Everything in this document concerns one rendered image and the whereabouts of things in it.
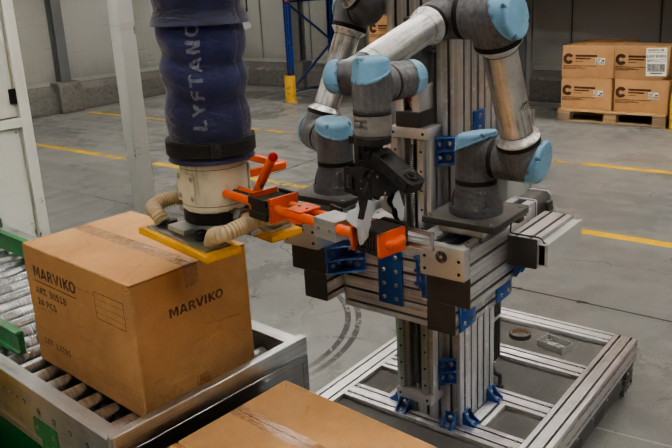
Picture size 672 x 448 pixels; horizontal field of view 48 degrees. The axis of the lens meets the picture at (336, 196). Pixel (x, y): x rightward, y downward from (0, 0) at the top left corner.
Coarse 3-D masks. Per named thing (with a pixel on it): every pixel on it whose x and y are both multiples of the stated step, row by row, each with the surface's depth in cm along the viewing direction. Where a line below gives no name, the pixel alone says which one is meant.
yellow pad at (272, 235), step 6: (264, 228) 191; (270, 228) 191; (276, 228) 191; (282, 228) 192; (288, 228) 192; (294, 228) 192; (300, 228) 192; (258, 234) 191; (264, 234) 189; (270, 234) 188; (276, 234) 188; (282, 234) 189; (288, 234) 190; (294, 234) 191; (264, 240) 189; (270, 240) 187; (276, 240) 188
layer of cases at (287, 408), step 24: (288, 384) 221; (240, 408) 210; (264, 408) 209; (288, 408) 209; (312, 408) 208; (336, 408) 207; (216, 432) 199; (240, 432) 199; (264, 432) 198; (288, 432) 197; (312, 432) 197; (336, 432) 196; (360, 432) 196; (384, 432) 195
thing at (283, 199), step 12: (252, 192) 175; (264, 192) 177; (276, 192) 178; (288, 192) 176; (252, 204) 174; (264, 204) 169; (276, 204) 170; (252, 216) 174; (264, 216) 170; (276, 216) 170
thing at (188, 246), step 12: (144, 228) 197; (156, 228) 195; (156, 240) 192; (168, 240) 187; (180, 240) 186; (192, 240) 185; (192, 252) 179; (204, 252) 177; (216, 252) 177; (228, 252) 178; (240, 252) 181
